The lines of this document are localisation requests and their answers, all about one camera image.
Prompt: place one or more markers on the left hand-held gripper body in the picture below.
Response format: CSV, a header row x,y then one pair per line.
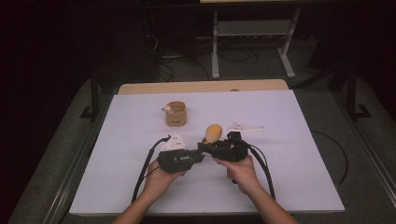
x,y
174,160

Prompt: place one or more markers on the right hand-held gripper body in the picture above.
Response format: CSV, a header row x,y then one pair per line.
x,y
230,149

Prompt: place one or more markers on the orange egg-shaped object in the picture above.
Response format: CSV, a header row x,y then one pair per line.
x,y
214,133

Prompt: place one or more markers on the person's left hand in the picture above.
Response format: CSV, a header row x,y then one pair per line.
x,y
160,182

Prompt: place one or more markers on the person's right hand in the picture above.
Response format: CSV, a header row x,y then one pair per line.
x,y
243,174

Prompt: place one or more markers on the tan pot with bear figure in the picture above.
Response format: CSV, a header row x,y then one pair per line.
x,y
176,115

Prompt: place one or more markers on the white table mat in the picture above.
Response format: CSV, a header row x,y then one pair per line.
x,y
124,161

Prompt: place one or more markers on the black floor stand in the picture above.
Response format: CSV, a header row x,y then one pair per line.
x,y
93,99
353,96

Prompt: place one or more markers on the grey metal stand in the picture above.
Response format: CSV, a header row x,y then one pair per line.
x,y
253,28

